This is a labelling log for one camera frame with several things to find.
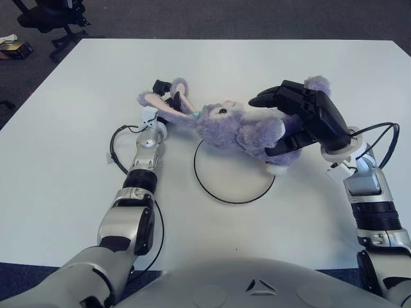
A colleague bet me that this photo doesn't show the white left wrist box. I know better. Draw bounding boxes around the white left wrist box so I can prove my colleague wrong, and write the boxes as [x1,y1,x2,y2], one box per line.
[142,107,158,124]

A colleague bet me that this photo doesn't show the white plate with black rim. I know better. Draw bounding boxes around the white plate with black rim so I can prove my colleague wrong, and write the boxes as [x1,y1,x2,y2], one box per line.
[193,139,276,205]

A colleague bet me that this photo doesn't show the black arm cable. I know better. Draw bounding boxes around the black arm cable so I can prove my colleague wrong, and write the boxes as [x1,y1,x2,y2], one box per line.
[109,124,166,273]
[353,122,401,169]

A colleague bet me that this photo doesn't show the black office chair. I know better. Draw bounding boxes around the black office chair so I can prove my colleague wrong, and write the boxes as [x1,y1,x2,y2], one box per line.
[12,0,92,62]

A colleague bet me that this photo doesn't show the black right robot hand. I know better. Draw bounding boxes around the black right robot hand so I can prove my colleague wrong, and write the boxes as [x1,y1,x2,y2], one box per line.
[249,80,351,157]

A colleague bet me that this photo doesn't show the grey robot torso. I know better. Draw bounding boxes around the grey robot torso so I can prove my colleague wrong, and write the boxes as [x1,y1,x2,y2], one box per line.
[115,256,405,308]

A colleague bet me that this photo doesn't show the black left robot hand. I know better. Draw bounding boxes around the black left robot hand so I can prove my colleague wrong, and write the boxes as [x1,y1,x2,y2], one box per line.
[152,79,183,110]

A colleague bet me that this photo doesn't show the brown cardboard box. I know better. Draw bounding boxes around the brown cardboard box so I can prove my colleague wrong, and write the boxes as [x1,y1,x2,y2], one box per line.
[0,40,35,60]

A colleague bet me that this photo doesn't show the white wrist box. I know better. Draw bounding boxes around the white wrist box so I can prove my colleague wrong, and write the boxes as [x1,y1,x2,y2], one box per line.
[326,165,354,182]
[142,107,158,124]

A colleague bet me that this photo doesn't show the purple plush bunny doll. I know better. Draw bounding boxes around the purple plush bunny doll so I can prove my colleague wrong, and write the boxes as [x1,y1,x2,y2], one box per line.
[137,75,331,176]

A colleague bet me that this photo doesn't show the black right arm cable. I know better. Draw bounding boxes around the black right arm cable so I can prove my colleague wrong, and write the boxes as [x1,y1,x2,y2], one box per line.
[353,122,401,169]

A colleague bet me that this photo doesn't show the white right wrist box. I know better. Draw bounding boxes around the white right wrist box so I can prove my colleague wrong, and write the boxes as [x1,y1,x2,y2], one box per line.
[326,165,354,182]

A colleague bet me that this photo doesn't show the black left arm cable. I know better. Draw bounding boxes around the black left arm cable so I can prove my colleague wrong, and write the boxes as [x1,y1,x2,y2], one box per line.
[109,124,166,273]

